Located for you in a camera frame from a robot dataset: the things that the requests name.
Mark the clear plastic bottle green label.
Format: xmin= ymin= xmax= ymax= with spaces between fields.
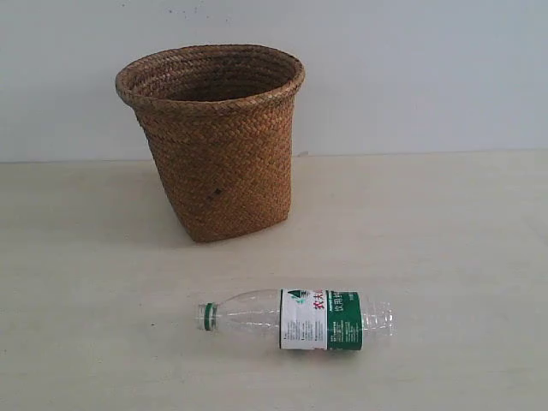
xmin=196 ymin=288 xmax=395 ymax=351

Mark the brown woven wicker basket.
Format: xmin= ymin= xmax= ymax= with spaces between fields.
xmin=115 ymin=44 xmax=306 ymax=242

